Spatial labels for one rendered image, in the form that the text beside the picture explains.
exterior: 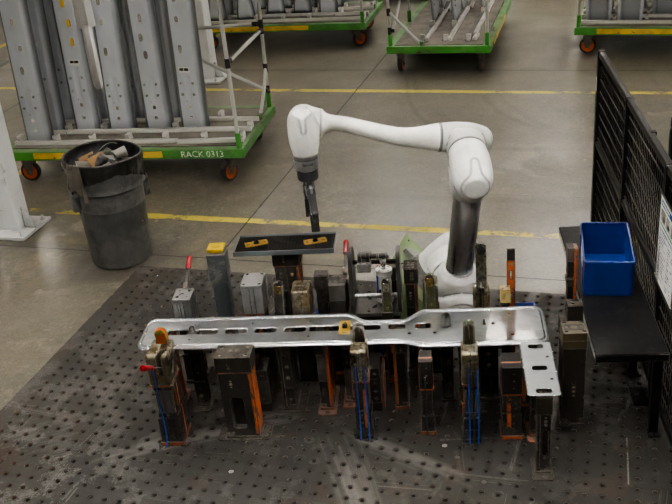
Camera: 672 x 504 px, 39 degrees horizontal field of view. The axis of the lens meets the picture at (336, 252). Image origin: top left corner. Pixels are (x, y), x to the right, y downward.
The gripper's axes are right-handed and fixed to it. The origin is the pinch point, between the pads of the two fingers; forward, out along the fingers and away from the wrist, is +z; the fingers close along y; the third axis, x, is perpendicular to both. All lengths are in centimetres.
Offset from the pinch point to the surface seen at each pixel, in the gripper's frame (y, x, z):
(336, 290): 20.1, 3.7, 18.6
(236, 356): 47, -34, 21
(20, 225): -317, -170, 119
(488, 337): 56, 47, 24
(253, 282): 14.6, -24.5, 13.3
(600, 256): 22, 101, 21
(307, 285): 17.4, -6.0, 16.3
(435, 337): 51, 31, 24
